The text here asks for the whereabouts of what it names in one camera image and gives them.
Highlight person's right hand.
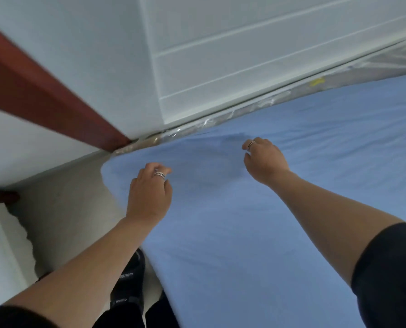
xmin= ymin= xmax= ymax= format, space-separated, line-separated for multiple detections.
xmin=242 ymin=137 xmax=291 ymax=187

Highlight white wooden bed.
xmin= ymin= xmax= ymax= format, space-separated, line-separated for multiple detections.
xmin=0 ymin=0 xmax=406 ymax=153

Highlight person's left hand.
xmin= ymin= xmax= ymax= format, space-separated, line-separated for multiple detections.
xmin=126 ymin=163 xmax=173 ymax=230

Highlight light blue sheet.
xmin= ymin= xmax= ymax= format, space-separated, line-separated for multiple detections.
xmin=100 ymin=71 xmax=406 ymax=328

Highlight white nightstand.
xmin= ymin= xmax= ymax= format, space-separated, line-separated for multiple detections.
xmin=0 ymin=189 xmax=40 ymax=311

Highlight person's right forearm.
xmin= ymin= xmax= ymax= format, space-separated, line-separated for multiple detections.
xmin=269 ymin=170 xmax=405 ymax=287

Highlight person's left forearm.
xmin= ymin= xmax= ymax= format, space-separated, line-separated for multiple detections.
xmin=4 ymin=217 xmax=159 ymax=328

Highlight grey crown print mattress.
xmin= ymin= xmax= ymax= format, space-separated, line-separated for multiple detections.
xmin=113 ymin=36 xmax=406 ymax=155

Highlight person's black shirt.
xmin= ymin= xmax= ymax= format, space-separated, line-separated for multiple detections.
xmin=0 ymin=222 xmax=406 ymax=328

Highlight person's black trousers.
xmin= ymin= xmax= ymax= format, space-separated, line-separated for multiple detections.
xmin=93 ymin=291 xmax=181 ymax=328

